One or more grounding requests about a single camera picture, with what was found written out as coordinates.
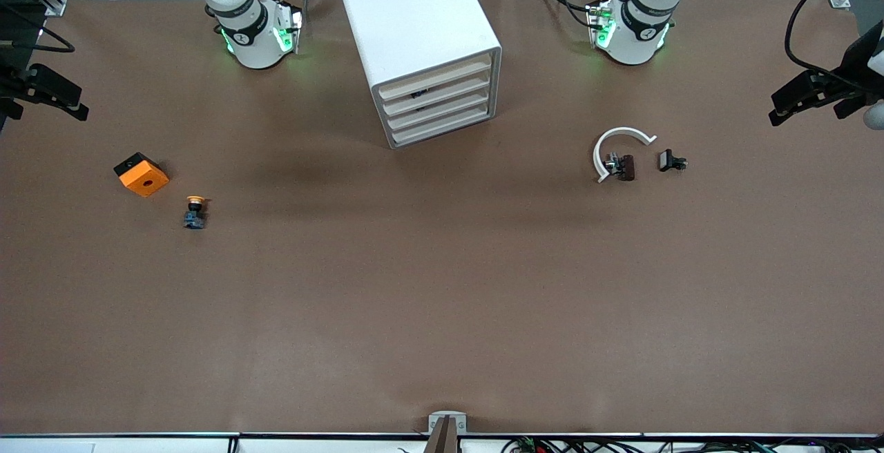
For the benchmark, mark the yellow-capped blue push button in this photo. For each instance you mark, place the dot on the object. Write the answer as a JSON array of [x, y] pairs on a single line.
[[195, 220]]

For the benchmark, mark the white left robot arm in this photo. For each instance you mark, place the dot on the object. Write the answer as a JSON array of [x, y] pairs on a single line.
[[632, 45]]

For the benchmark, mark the brown table cover sheet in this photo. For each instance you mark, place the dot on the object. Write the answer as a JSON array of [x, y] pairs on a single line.
[[442, 301]]

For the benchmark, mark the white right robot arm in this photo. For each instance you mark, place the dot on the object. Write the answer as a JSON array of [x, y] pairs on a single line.
[[255, 49]]

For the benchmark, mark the dark brown terminal block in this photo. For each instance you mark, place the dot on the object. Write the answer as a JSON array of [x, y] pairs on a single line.
[[626, 168]]

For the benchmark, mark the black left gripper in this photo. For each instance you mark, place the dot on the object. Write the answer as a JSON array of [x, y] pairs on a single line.
[[853, 66]]

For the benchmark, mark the white table edge rail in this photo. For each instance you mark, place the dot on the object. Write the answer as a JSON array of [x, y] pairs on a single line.
[[138, 445]]

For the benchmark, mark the orange button enclosure box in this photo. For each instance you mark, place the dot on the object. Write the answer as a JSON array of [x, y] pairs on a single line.
[[146, 180]]

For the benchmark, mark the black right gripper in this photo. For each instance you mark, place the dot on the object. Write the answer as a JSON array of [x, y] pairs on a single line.
[[14, 80]]

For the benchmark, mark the small black clip component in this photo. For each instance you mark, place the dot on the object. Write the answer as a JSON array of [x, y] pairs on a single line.
[[667, 160]]

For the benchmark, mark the grey metal bracket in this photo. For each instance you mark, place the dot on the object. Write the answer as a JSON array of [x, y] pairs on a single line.
[[434, 424]]

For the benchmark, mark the dark brown pole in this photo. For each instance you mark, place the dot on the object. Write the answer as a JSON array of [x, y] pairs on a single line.
[[442, 442]]

